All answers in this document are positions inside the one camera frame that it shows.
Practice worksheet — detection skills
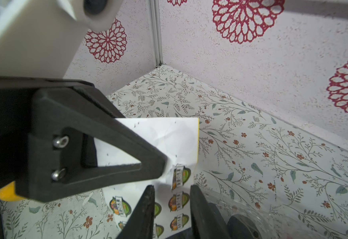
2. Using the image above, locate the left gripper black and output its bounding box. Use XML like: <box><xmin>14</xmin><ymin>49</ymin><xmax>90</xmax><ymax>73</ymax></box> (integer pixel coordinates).
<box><xmin>0</xmin><ymin>76</ymin><xmax>168</xmax><ymax>202</ymax></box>

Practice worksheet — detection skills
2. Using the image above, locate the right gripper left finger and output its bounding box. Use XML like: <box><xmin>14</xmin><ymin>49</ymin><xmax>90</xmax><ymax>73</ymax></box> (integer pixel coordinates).
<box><xmin>117</xmin><ymin>185</ymin><xmax>155</xmax><ymax>239</ymax></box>

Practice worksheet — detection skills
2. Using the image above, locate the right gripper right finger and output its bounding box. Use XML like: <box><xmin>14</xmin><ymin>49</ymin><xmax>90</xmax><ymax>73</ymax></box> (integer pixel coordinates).
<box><xmin>190</xmin><ymin>185</ymin><xmax>231</xmax><ymax>239</ymax></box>

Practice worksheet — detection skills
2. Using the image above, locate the white sticker label sheet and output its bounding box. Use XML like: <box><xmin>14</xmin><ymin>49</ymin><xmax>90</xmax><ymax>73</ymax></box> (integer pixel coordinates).
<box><xmin>102</xmin><ymin>118</ymin><xmax>199</xmax><ymax>239</ymax></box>

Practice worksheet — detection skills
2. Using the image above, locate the blackberry clamshell box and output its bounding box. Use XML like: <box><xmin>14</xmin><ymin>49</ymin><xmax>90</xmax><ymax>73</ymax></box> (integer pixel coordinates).
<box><xmin>164</xmin><ymin>186</ymin><xmax>327</xmax><ymax>239</ymax></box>

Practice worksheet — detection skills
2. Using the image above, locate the yellow red plush toy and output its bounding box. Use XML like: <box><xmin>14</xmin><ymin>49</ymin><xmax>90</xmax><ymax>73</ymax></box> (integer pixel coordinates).
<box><xmin>0</xmin><ymin>181</ymin><xmax>25</xmax><ymax>202</ymax></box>

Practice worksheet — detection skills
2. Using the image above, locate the floral table mat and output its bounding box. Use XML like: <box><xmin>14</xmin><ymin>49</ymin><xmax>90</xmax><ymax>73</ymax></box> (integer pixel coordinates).
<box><xmin>0</xmin><ymin>66</ymin><xmax>348</xmax><ymax>239</ymax></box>

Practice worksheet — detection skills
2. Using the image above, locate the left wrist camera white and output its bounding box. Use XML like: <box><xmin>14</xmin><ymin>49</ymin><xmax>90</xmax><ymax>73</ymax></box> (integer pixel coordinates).
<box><xmin>0</xmin><ymin>1</ymin><xmax>122</xmax><ymax>79</ymax></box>

